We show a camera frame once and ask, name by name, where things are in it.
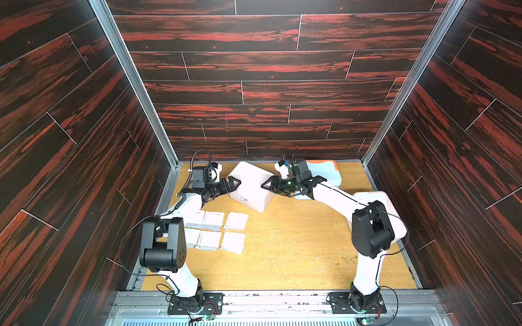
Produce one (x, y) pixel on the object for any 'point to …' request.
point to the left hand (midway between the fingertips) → (235, 184)
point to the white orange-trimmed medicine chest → (327, 170)
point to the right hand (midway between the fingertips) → (268, 185)
